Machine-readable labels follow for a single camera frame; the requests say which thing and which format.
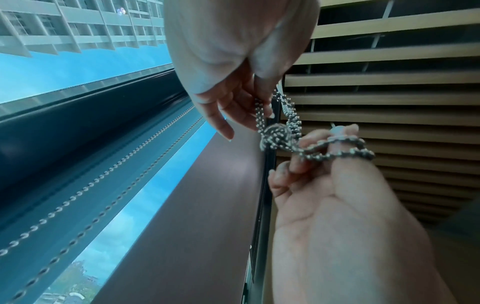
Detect black window frame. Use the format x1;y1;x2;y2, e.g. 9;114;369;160
243;98;283;304

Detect dark blind roller housing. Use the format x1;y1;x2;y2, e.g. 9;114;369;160
0;69;198;197

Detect silver bead chain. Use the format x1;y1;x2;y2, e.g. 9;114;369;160
254;83;377;163

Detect green trees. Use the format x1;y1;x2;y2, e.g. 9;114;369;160
48;257;104;304

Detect brown roller blind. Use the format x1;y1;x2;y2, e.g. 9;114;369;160
93;130;272;304

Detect person's right hand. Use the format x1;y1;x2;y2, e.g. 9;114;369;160
194;56;281;141

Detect wooden slat panel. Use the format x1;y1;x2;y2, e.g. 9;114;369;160
277;0;480;235

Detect hanging bead chain loop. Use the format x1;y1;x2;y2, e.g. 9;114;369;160
0;104;207;301

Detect grey apartment building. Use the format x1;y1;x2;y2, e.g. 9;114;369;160
0;0;168;59

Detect person's left hand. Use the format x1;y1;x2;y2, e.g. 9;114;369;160
268;124;463;304

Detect person's right forearm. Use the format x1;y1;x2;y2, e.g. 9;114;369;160
163;0;322;103

